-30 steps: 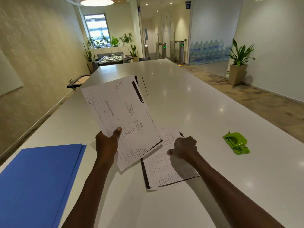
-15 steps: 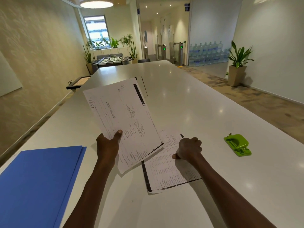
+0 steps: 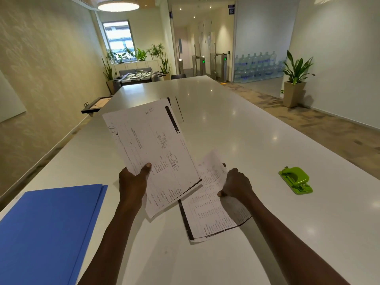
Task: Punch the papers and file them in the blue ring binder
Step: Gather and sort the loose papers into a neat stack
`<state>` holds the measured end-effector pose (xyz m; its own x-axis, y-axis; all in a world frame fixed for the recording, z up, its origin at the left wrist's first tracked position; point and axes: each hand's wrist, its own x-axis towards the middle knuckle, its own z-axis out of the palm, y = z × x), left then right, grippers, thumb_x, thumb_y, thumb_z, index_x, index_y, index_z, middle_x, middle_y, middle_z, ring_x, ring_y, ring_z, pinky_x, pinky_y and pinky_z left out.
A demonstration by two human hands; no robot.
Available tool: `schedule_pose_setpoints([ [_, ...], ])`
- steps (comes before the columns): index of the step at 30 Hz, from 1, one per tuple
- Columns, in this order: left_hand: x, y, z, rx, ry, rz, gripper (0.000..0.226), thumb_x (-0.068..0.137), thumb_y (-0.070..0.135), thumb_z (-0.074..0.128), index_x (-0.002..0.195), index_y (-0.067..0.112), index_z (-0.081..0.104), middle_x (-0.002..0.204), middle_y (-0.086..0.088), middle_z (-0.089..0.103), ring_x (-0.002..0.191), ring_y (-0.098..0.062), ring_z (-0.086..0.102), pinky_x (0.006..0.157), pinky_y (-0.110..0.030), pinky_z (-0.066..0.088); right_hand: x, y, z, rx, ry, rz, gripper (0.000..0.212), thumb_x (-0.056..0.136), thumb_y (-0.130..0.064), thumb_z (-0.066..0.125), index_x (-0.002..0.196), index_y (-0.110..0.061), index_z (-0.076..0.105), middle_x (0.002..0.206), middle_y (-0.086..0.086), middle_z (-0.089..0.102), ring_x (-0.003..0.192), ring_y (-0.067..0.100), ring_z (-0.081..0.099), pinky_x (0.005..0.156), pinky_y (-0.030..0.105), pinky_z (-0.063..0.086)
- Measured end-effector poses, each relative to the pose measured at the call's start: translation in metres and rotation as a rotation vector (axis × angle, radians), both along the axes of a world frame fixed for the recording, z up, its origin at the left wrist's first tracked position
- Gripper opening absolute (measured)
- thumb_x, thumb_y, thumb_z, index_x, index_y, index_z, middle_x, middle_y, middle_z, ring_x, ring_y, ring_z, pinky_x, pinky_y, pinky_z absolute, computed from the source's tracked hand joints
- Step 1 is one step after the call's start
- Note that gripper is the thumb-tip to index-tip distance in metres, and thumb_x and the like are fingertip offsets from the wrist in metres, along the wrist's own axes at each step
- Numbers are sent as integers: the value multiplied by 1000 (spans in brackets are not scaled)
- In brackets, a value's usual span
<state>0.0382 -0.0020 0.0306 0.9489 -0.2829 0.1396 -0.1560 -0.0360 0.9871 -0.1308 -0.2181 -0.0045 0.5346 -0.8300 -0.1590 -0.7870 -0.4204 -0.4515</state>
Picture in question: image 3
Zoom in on person's left hand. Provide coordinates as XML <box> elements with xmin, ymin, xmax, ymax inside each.
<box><xmin>118</xmin><ymin>162</ymin><xmax>152</xmax><ymax>209</ymax></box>

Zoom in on printed white paper sheets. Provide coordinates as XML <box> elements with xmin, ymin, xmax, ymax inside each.
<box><xmin>102</xmin><ymin>99</ymin><xmax>203</xmax><ymax>219</ymax></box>

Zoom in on person's right hand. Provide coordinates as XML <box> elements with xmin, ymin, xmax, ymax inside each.
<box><xmin>217</xmin><ymin>168</ymin><xmax>256</xmax><ymax>205</ymax></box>

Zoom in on white glass wall board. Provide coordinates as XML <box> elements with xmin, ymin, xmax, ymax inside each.
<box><xmin>0</xmin><ymin>69</ymin><xmax>27</xmax><ymax>124</ymax></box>

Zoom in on stack of water bottles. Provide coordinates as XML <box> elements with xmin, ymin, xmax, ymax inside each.
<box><xmin>234</xmin><ymin>51</ymin><xmax>285</xmax><ymax>84</ymax></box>

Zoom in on feathery palm plant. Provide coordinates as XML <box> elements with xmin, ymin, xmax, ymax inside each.
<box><xmin>147</xmin><ymin>43</ymin><xmax>165</xmax><ymax>60</ymax></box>

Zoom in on foosball table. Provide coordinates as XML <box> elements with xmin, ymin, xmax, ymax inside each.
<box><xmin>114</xmin><ymin>71</ymin><xmax>166</xmax><ymax>94</ymax></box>

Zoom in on person's right forearm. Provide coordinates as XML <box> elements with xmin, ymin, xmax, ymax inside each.
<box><xmin>242</xmin><ymin>191</ymin><xmax>351</xmax><ymax>285</ymax></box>

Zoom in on window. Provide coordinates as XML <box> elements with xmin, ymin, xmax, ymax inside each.
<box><xmin>102</xmin><ymin>20</ymin><xmax>137</xmax><ymax>57</ymax></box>

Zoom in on black-framed wooden game board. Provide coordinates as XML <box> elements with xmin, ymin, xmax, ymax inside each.
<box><xmin>81</xmin><ymin>96</ymin><xmax>113</xmax><ymax>117</ymax></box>

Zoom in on table cable slot cover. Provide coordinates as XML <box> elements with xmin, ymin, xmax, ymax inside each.
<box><xmin>166</xmin><ymin>96</ymin><xmax>184</xmax><ymax>123</ymax></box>

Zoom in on metal turnstile gate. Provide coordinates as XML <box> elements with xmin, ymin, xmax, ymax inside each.
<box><xmin>191</xmin><ymin>55</ymin><xmax>207</xmax><ymax>77</ymax></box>
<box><xmin>210</xmin><ymin>52</ymin><xmax>228</xmax><ymax>83</ymax></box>

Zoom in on person's left forearm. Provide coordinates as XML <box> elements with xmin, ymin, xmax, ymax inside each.
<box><xmin>78</xmin><ymin>203</ymin><xmax>143</xmax><ymax>285</ymax></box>

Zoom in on round white ceiling lamp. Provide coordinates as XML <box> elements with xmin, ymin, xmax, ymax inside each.
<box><xmin>97</xmin><ymin>0</ymin><xmax>140</xmax><ymax>12</ymax></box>

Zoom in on green hole punch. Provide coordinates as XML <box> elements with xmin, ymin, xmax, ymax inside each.
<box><xmin>278</xmin><ymin>166</ymin><xmax>314</xmax><ymax>195</ymax></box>

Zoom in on blue folder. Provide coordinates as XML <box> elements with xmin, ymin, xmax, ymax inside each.
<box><xmin>0</xmin><ymin>184</ymin><xmax>108</xmax><ymax>285</ymax></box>

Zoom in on grey sofa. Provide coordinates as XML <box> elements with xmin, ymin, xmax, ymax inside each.
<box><xmin>119</xmin><ymin>67</ymin><xmax>152</xmax><ymax>77</ymax></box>

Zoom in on large plant in beige planter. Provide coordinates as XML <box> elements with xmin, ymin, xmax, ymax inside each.
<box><xmin>282</xmin><ymin>50</ymin><xmax>316</xmax><ymax>109</ymax></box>

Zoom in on snake plant in beige pot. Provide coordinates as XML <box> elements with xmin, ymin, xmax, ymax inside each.
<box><xmin>160</xmin><ymin>53</ymin><xmax>172</xmax><ymax>81</ymax></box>
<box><xmin>101</xmin><ymin>57</ymin><xmax>118</xmax><ymax>95</ymax></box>

